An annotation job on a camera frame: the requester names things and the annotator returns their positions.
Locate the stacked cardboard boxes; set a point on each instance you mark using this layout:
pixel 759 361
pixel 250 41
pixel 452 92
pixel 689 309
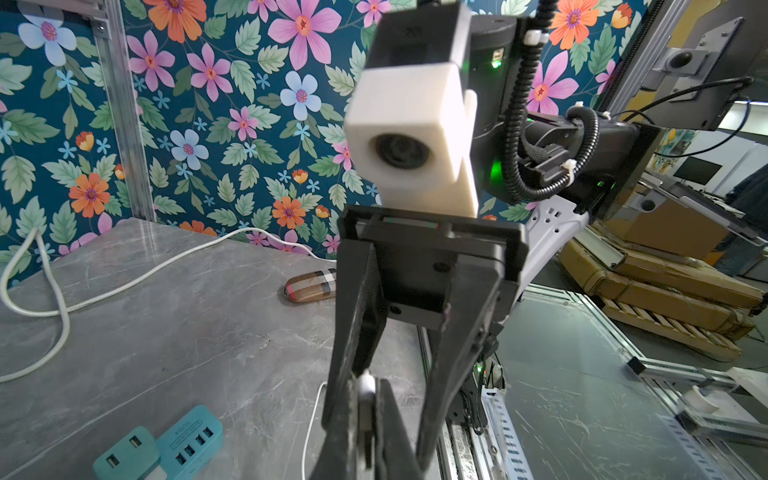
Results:
pixel 650 265

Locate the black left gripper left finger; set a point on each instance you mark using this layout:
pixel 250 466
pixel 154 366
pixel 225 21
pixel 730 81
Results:
pixel 338 457

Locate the teal power strip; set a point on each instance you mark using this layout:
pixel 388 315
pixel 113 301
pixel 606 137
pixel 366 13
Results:
pixel 187 447

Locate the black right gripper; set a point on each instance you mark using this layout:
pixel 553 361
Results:
pixel 424 269

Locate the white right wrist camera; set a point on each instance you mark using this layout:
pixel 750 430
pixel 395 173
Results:
pixel 409 130

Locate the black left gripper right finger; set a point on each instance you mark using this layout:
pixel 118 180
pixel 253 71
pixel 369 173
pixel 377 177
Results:
pixel 394 458

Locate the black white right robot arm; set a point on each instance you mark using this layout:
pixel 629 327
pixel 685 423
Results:
pixel 551 174

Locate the teal usb charger plug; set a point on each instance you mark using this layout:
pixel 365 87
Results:
pixel 135 456

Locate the plaid glasses case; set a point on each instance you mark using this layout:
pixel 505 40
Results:
pixel 311 287

